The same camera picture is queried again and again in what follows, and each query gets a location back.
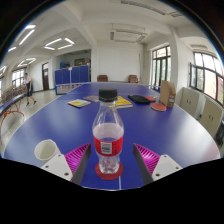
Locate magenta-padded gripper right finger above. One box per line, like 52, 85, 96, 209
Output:
132, 143, 184, 186

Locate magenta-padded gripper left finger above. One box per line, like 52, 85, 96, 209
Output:
40, 143, 93, 186

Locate clear red-labelled water bottle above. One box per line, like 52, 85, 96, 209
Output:
91, 88, 125, 175

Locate white cup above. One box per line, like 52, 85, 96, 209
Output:
33, 138, 62, 163

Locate flat round red coaster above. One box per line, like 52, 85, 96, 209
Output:
94, 161, 124, 181

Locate beige cabinet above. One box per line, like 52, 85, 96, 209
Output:
197, 96, 224, 138
179, 87, 201, 116

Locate yellow and blue book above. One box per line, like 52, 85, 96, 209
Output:
67, 98, 92, 109

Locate black paddle case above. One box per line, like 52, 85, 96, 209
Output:
127, 94, 152, 104

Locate brown cardboard box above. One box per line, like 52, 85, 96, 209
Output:
159, 80, 177, 108

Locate grey book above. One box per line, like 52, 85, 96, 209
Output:
83, 94, 100, 103

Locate blue red-legged tennis table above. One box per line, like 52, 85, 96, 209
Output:
0, 93, 27, 128

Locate person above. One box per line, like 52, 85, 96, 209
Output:
23, 72, 38, 107

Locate dark door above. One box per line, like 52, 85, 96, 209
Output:
41, 62, 50, 92

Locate blue partition boards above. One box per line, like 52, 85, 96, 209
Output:
54, 64, 91, 95

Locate brown chair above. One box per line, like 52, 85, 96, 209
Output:
128, 74, 139, 84
96, 74, 109, 83

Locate black-framed wide window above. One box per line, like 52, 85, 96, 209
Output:
189, 51, 224, 106

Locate black-framed tall window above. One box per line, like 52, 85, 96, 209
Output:
151, 45, 172, 88

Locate ceiling lights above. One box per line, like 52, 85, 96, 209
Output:
0, 23, 76, 76

